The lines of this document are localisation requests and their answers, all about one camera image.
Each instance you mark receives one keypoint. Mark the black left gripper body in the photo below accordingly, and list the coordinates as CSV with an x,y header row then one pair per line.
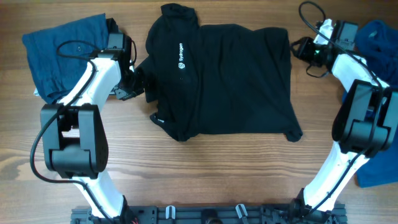
x,y
132,84

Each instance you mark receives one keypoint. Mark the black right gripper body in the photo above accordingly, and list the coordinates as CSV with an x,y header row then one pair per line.
x,y
311,53

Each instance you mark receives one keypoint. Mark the black polo shirt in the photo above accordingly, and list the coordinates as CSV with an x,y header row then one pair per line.
x,y
217,79

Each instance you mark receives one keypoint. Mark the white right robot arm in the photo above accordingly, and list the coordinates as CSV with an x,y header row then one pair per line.
x,y
365,124

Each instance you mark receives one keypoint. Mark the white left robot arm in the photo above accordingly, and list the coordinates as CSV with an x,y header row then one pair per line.
x,y
74,139

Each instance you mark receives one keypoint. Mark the folded dark green garment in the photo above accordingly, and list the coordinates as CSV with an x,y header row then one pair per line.
x,y
112,26

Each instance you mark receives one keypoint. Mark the folded blue denim shorts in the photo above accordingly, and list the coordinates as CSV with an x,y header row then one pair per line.
x,y
55,76

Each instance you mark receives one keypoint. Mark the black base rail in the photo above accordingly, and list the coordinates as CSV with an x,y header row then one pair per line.
x,y
264,214

